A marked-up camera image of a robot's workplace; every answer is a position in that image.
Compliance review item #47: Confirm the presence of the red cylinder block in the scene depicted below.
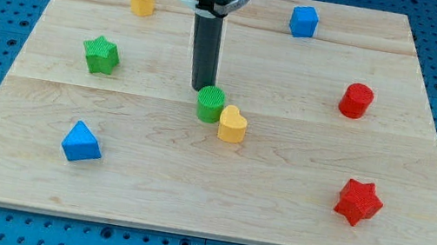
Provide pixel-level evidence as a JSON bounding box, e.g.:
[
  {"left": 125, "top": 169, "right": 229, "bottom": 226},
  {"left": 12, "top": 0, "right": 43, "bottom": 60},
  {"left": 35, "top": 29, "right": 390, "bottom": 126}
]
[{"left": 338, "top": 83, "right": 375, "bottom": 119}]

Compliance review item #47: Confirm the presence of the red star block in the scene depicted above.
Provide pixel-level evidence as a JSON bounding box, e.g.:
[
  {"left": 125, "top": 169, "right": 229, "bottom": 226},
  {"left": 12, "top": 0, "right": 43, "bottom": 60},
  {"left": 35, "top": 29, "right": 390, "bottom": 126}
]
[{"left": 334, "top": 179, "right": 384, "bottom": 227}]

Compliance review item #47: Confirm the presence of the yellow hexagon block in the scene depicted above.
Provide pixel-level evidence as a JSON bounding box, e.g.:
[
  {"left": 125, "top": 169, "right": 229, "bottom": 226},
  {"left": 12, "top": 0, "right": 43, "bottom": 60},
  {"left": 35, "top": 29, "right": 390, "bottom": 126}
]
[{"left": 130, "top": 0, "right": 155, "bottom": 17}]

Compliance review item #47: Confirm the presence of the green star block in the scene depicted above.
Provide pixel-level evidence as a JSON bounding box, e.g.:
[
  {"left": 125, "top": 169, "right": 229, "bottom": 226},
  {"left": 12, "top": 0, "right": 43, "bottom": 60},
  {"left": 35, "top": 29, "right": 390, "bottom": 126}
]
[{"left": 83, "top": 36, "right": 120, "bottom": 75}]

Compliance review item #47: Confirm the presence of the green cylinder block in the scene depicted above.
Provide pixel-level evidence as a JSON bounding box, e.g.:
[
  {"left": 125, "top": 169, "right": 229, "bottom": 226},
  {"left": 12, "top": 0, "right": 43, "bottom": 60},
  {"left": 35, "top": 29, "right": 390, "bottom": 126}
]
[{"left": 196, "top": 85, "right": 226, "bottom": 123}]

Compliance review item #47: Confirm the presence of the yellow heart block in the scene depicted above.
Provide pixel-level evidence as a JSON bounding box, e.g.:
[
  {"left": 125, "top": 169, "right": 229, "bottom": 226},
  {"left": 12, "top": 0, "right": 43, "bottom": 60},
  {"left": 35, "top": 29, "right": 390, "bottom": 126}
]
[{"left": 217, "top": 105, "right": 248, "bottom": 143}]

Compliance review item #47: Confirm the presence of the blue cube block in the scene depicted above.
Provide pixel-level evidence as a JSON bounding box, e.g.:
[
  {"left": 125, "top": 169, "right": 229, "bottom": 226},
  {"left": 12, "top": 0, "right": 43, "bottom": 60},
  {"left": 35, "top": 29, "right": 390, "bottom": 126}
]
[{"left": 289, "top": 6, "right": 319, "bottom": 38}]

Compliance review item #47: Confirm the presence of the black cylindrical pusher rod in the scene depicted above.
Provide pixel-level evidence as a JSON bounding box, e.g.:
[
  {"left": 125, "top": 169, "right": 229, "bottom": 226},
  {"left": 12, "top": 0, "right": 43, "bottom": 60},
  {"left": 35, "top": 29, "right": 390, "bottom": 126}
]
[{"left": 191, "top": 15, "right": 223, "bottom": 91}]

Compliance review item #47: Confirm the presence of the blue triangle block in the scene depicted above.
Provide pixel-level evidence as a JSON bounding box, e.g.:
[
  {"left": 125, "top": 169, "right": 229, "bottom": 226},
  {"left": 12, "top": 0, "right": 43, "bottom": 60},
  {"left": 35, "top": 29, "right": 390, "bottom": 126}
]
[{"left": 61, "top": 121, "right": 102, "bottom": 162}]

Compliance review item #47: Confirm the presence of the light wooden board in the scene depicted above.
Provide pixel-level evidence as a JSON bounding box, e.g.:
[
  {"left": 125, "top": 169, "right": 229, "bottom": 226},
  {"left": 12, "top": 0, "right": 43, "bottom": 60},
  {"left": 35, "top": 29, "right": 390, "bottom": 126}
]
[{"left": 0, "top": 0, "right": 437, "bottom": 245}]

